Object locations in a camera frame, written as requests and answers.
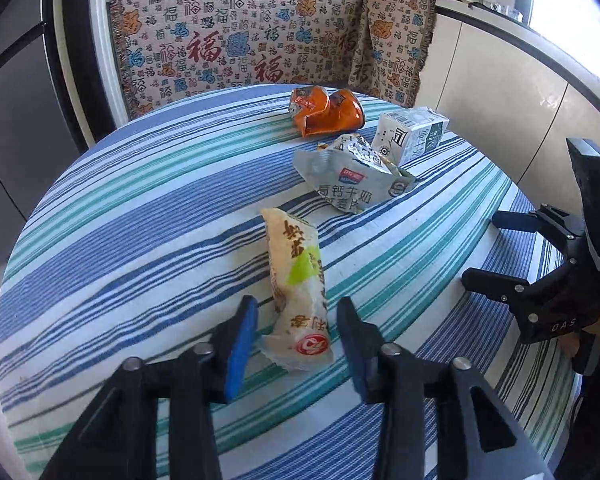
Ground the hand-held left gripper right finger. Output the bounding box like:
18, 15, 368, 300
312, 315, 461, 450
336, 296, 557, 480

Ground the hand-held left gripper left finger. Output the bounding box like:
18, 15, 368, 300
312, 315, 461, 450
40, 295, 260, 480

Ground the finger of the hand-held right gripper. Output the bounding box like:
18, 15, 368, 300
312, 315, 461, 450
461, 259, 583, 322
491, 204, 583, 256

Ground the cream snack packet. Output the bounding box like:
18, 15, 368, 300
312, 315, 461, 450
260, 207, 335, 374

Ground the cream kitchen cabinet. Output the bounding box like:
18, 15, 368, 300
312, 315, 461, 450
419, 0, 600, 213

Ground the white drink carton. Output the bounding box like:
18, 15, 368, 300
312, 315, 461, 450
371, 106, 451, 167

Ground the grey foil cereal packet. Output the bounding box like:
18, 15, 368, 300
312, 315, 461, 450
293, 132, 417, 215

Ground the small printed sofa cloth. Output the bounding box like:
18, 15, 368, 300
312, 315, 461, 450
347, 0, 437, 107

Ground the orange crumpled snack wrapper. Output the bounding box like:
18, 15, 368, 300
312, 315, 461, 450
288, 86, 365, 139

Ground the large printed sofa cloth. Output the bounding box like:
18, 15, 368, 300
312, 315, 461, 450
105, 0, 372, 124

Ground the grey refrigerator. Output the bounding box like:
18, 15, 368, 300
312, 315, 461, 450
0, 0, 90, 267

